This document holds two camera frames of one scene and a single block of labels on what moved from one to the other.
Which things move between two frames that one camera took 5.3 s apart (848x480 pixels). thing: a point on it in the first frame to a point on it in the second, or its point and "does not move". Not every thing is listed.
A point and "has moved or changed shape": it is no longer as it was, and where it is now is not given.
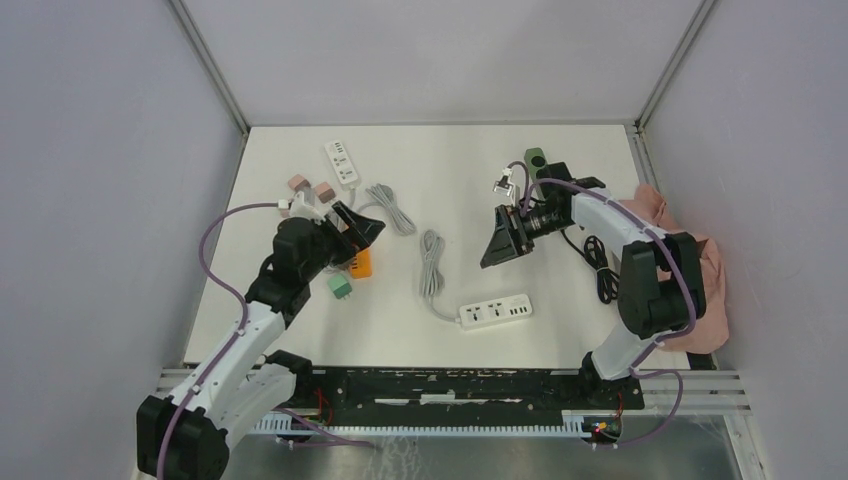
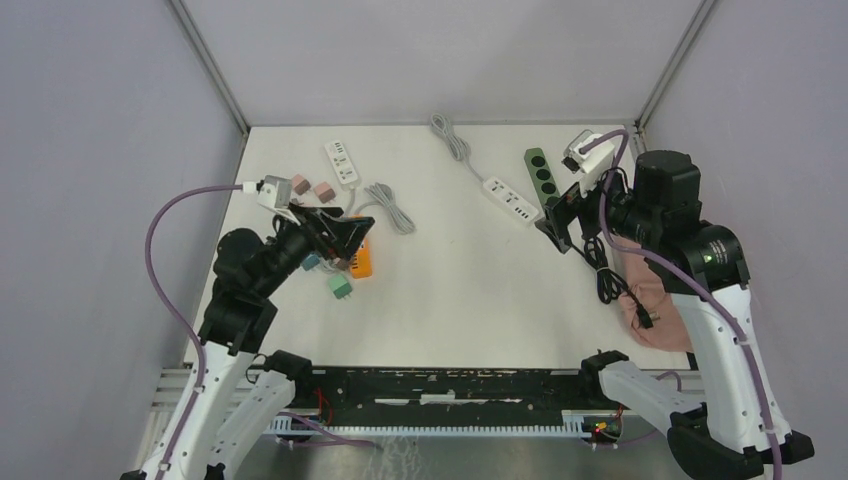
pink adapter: x=324 y=192 does not move
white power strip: x=496 y=311 has moved or changed shape
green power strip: x=535 y=159 does not move
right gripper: x=510 y=238 to x=556 y=221
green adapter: x=339 y=286 does not move
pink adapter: x=297 y=182 does not move
